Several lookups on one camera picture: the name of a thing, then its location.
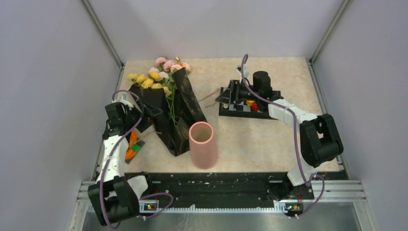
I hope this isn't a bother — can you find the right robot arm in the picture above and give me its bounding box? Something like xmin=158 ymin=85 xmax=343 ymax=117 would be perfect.
xmin=215 ymin=71 xmax=344 ymax=201

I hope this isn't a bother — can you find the black white chessboard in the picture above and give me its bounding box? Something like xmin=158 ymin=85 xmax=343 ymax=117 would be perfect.
xmin=218 ymin=97 xmax=274 ymax=120

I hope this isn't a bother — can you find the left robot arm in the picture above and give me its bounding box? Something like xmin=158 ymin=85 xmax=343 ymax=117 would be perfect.
xmin=87 ymin=99 xmax=154 ymax=228

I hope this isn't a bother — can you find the pink vase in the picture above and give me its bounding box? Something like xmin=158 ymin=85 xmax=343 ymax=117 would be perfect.
xmin=189 ymin=121 xmax=218 ymax=169

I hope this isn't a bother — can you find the flower bouquet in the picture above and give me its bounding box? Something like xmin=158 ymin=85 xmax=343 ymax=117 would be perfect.
xmin=127 ymin=57 xmax=207 ymax=156

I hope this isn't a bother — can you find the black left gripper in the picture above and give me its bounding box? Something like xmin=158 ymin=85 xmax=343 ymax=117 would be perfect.
xmin=123 ymin=98 xmax=162 ymax=132

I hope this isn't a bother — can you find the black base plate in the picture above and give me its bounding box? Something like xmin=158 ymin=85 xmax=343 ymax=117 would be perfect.
xmin=143 ymin=172 xmax=315 ymax=209

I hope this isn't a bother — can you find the green toy brick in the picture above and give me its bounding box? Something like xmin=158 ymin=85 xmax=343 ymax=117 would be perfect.
xmin=131 ymin=143 xmax=141 ymax=153

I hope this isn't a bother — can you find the beige ribbon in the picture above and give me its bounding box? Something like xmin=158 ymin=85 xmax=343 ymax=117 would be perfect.
xmin=198 ymin=88 xmax=220 ymax=108

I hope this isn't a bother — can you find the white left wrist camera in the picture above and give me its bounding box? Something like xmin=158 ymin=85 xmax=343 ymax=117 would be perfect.
xmin=112 ymin=95 xmax=134 ymax=110

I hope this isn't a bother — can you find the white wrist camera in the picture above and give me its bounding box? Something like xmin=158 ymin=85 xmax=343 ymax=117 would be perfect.
xmin=112 ymin=95 xmax=134 ymax=110
xmin=236 ymin=64 xmax=249 ymax=83

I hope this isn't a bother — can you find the red toy block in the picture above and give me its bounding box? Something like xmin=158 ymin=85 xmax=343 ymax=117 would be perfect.
xmin=250 ymin=102 xmax=258 ymax=112

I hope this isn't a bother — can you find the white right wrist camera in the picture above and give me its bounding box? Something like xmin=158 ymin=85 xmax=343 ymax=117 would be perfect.
xmin=236 ymin=64 xmax=249 ymax=83

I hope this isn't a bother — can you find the aluminium frame rail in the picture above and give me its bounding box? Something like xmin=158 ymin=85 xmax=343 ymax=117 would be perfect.
xmin=79 ymin=0 xmax=124 ymax=69

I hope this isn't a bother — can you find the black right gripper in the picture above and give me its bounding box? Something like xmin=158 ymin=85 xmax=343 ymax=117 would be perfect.
xmin=215 ymin=80 xmax=259 ymax=105

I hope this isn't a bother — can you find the orange ring toy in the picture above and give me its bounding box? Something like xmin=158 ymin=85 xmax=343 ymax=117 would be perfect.
xmin=125 ymin=131 xmax=138 ymax=161

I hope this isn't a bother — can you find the yellow toy block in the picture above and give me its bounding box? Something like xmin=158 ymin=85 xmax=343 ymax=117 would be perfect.
xmin=246 ymin=100 xmax=254 ymax=106

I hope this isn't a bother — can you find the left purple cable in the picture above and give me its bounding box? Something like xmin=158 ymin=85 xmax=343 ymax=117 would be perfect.
xmin=99 ymin=90 xmax=174 ymax=230

